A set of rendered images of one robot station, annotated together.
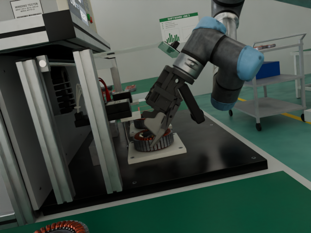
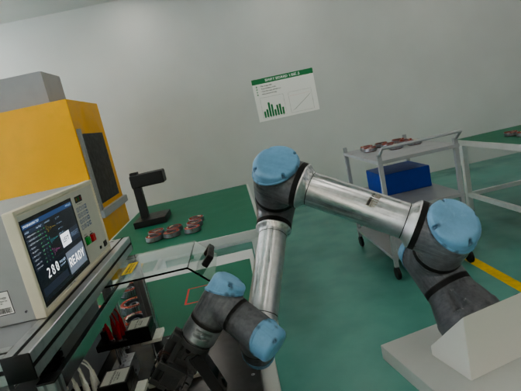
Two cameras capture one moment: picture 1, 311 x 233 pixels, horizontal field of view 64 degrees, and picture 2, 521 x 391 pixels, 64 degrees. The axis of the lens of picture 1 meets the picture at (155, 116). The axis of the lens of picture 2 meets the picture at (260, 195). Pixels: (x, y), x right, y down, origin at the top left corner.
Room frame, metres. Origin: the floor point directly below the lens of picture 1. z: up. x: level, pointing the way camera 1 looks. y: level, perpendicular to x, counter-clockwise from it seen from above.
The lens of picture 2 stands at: (-0.16, -0.30, 1.39)
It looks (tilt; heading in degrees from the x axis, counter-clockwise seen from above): 11 degrees down; 0
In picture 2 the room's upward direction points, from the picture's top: 12 degrees counter-clockwise
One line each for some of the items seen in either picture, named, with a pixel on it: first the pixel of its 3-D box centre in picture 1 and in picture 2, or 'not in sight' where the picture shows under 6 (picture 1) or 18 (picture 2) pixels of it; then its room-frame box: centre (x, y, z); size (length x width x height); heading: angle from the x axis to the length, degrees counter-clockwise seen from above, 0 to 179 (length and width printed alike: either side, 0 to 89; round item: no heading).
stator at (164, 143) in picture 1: (153, 138); not in sight; (0.67, 0.02, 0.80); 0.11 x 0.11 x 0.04
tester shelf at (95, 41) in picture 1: (26, 55); (5, 305); (0.77, 0.34, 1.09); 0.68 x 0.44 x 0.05; 3
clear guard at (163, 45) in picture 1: (134, 57); (156, 271); (0.96, 0.04, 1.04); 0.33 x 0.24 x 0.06; 93
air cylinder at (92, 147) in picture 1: (102, 150); not in sight; (0.66, 0.16, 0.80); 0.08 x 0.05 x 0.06; 3
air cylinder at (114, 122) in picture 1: (110, 128); (125, 369); (0.90, 0.17, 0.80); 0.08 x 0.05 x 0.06; 3
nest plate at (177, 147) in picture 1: (154, 146); not in sight; (0.67, 0.02, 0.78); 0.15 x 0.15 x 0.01; 3
